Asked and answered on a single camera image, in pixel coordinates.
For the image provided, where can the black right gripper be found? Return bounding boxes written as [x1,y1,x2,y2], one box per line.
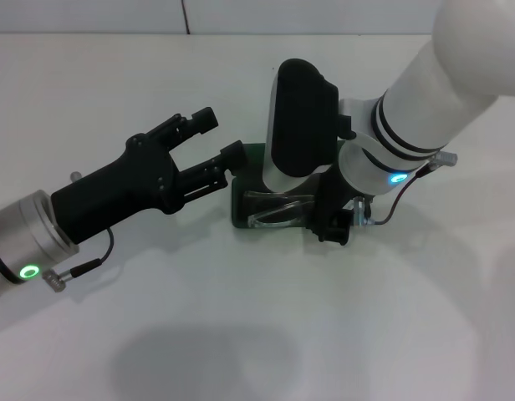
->
[310,166,370,248]

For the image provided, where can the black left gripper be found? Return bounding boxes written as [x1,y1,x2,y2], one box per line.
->
[51,107,247,246]

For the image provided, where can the clear transparent glasses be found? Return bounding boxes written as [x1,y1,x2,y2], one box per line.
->
[242,190,320,230]

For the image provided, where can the dark green glasses case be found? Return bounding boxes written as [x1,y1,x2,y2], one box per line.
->
[230,141,367,231]

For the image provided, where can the right arm plug cable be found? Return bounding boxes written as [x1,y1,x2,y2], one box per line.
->
[349,150,459,229]

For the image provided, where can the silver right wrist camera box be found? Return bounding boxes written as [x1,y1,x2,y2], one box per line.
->
[261,58,353,190]

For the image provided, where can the left arm black plug cable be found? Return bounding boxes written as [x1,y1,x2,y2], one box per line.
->
[42,227,115,293]

